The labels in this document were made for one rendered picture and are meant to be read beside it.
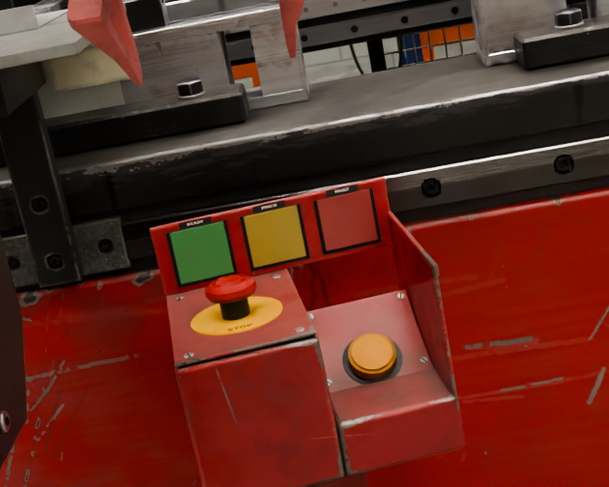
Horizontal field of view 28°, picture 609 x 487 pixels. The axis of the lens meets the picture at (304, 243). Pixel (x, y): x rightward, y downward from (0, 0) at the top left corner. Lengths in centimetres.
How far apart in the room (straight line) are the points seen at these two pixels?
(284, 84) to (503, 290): 29
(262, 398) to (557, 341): 38
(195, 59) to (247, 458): 45
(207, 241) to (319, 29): 51
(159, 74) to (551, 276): 43
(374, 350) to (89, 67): 44
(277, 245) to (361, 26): 51
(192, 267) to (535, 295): 33
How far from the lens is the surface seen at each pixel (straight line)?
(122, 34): 76
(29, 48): 98
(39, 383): 120
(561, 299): 116
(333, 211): 101
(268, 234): 100
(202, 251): 100
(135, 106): 119
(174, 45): 120
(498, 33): 121
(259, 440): 90
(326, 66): 546
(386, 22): 146
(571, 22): 118
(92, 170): 111
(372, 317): 99
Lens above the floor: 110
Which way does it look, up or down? 17 degrees down
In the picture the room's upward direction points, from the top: 11 degrees counter-clockwise
